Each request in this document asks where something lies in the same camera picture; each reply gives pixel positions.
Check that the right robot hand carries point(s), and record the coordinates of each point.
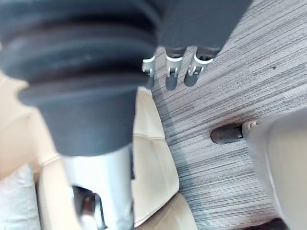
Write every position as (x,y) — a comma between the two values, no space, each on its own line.
(79,72)

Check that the cream leather sofa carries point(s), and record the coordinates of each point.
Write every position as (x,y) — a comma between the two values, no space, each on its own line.
(153,153)

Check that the light grey cushion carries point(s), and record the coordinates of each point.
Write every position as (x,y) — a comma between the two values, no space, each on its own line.
(16,198)

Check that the dark robot foot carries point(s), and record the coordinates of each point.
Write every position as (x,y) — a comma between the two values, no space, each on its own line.
(225,136)

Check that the silver robot leg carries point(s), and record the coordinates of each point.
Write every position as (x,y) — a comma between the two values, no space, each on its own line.
(280,167)

